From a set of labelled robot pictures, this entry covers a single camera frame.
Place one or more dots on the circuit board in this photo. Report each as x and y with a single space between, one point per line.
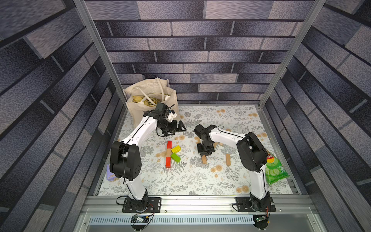
139 219
259 218

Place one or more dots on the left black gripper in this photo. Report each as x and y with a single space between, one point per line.
174 129

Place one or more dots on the red block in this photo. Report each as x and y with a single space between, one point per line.
169 144
168 162

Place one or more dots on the beige canvas tote bag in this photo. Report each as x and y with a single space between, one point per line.
147 94

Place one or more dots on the right circuit board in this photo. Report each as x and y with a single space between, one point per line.
259 218

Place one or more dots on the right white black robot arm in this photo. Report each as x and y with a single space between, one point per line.
252 154

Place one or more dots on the yellow block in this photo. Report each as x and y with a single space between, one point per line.
176 149

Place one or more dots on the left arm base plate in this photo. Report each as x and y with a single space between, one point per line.
150 205

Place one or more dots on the green chips bag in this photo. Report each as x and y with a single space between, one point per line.
274 170

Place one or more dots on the natural wood block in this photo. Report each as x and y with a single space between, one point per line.
168 152
204 160
198 140
228 159

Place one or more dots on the green block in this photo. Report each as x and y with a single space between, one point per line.
175 157

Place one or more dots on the purple tissue pack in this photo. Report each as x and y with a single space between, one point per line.
109 175

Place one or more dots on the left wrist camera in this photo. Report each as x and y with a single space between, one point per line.
171 116

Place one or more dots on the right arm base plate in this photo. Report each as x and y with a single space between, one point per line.
245 204

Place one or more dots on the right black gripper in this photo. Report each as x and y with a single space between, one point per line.
205 149

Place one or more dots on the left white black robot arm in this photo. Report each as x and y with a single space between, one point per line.
125 158

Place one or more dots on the left circuit board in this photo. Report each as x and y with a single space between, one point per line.
139 219

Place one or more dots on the aluminium front rail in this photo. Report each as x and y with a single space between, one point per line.
294 213

